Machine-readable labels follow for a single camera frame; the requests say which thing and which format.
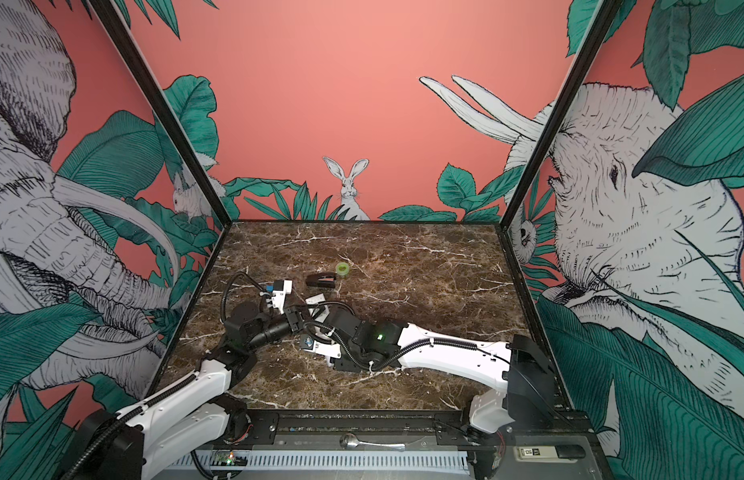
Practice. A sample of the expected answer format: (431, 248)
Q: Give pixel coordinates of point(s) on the black enclosure corner post left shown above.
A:
(113, 23)

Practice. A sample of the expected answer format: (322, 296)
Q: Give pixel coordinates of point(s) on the white remote control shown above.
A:
(319, 313)

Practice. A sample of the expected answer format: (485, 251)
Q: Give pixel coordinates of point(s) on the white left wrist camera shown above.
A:
(277, 293)

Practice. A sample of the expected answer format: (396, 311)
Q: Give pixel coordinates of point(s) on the white label box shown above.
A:
(568, 453)

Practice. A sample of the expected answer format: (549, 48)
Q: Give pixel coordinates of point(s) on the black enclosure corner post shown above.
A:
(113, 23)
(597, 31)

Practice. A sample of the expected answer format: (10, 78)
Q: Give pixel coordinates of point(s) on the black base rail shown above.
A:
(416, 429)

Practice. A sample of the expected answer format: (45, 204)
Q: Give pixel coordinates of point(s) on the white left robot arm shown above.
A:
(142, 439)

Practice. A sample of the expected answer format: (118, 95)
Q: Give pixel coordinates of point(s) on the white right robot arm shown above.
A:
(520, 377)

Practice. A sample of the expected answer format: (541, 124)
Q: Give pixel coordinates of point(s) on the black stapler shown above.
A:
(326, 280)

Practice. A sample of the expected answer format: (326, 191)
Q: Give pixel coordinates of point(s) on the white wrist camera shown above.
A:
(329, 351)
(277, 293)

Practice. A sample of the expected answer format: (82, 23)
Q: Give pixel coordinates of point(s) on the white perforated cable tray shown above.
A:
(294, 460)

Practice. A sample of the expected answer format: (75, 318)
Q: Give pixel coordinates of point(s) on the black enclosure corner post right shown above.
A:
(597, 31)

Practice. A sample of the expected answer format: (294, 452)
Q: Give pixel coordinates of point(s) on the green tape roll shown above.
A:
(342, 269)

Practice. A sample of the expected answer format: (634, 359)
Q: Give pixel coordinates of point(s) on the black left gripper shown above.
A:
(292, 320)

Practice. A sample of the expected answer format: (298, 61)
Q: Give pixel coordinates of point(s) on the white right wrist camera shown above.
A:
(329, 351)

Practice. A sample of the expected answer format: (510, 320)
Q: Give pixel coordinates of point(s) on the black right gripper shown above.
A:
(346, 367)

